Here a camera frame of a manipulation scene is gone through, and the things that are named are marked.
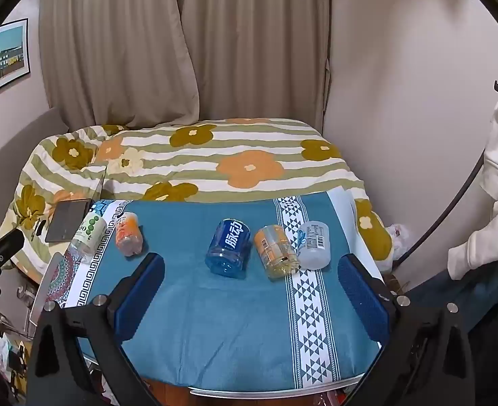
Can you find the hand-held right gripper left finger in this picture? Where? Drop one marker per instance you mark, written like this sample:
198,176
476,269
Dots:
141,300

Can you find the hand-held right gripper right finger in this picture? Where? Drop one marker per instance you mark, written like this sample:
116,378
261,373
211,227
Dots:
361,300

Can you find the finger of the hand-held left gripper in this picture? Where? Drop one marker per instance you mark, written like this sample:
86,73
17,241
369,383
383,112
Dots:
3,247

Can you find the blue label plastic bottle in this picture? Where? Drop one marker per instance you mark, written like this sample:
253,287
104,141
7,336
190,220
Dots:
227,247

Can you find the small black device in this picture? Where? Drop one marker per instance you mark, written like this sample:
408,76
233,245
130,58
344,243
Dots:
40,228

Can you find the small orange bottle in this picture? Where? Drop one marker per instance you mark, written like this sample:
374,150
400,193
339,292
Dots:
127,234

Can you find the white plastic bag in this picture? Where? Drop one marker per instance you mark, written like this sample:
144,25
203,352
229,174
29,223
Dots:
396,241

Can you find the dark tablet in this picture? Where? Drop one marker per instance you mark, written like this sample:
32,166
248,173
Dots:
68,220

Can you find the white label clear bottle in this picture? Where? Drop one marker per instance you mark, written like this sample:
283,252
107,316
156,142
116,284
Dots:
314,245

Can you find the blue patterned tablecloth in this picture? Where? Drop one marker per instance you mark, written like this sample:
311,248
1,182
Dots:
215,325

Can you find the green white label bottle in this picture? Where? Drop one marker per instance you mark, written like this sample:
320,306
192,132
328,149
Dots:
89,230

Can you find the orange label plastic bottle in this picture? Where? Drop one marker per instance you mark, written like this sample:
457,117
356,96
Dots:
274,249

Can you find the black hoop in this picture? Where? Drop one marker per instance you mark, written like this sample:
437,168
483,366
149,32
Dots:
456,207

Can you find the floral striped blanket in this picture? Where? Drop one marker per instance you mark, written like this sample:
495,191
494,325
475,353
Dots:
240,165

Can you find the beige curtain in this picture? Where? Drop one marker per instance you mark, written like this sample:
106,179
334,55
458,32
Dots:
113,46
261,42

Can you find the wall poster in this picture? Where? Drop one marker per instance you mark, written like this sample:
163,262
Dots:
3,59

